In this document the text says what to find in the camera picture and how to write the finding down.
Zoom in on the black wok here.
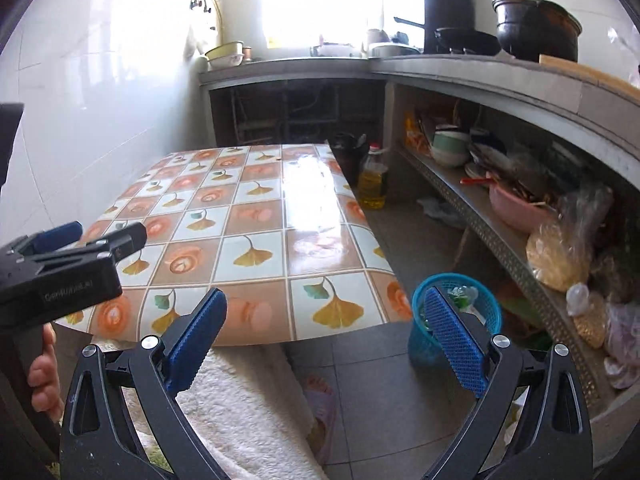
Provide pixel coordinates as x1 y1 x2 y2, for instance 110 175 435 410
392 15 501 57

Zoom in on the white fluffy towel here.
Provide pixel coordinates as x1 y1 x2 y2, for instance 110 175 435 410
120 344 328 480

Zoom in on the enamel basin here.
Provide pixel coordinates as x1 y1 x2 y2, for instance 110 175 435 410
204 41 246 70

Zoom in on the bag of yellow grain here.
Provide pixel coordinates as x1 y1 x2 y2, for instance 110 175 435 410
526 187 613 293

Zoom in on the black box appliance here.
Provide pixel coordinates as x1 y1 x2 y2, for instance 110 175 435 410
422 0 472 55

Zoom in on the hanging towel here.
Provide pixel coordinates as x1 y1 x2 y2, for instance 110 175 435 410
186 22 221 61

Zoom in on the small bag of beans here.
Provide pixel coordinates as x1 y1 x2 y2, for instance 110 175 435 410
570 292 608 351

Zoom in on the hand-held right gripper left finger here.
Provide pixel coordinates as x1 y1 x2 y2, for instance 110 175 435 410
60 287 228 480

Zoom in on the wooden cutting board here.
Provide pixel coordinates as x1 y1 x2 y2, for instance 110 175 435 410
539 54 640 92

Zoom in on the person's left hand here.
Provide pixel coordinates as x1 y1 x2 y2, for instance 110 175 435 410
27 324 66 423

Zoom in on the white plastic bag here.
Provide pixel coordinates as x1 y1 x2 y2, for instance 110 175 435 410
416 197 467 230

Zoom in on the pink plastic basin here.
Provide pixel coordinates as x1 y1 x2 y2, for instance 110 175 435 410
488 182 557 233

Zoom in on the cooking oil bottle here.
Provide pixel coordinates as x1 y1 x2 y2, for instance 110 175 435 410
357 143 391 211

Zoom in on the orange snack packet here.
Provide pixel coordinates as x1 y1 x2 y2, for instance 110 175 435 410
404 111 432 155

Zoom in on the grey concrete kitchen counter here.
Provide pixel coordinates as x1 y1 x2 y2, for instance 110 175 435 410
197 55 640 426

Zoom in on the blue plastic basket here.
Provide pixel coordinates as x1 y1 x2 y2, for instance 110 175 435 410
407 273 503 372

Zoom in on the pinkish plastic bag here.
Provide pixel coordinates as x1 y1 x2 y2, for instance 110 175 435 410
602 302 640 391

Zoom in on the black cast iron pot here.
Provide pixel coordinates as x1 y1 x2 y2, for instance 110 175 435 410
492 0 583 63

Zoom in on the stack of plates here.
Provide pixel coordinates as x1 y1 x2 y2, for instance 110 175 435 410
467 130 511 176

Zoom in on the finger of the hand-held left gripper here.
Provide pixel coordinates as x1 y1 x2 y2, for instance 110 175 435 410
75 222 149 263
20 221 84 258

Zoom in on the stack of bowls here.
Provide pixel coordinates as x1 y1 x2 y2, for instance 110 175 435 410
431 127 472 169

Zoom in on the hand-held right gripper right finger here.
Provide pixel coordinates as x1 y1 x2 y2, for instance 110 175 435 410
424 287 593 480

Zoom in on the metal pot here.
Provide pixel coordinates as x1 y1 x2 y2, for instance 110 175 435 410
369 43 421 59

